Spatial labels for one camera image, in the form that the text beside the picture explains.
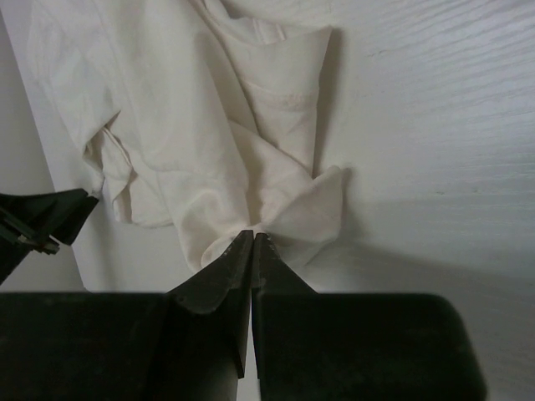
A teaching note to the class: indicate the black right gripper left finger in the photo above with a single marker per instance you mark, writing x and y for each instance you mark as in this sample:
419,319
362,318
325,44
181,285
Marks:
186,344

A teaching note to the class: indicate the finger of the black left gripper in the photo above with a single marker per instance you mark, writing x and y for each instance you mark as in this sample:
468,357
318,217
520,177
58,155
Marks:
40,223

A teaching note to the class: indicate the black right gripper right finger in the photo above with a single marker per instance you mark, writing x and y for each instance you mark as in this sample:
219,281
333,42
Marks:
355,346

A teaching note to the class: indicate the white t shirt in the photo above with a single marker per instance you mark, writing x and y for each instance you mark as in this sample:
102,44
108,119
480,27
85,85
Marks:
192,118

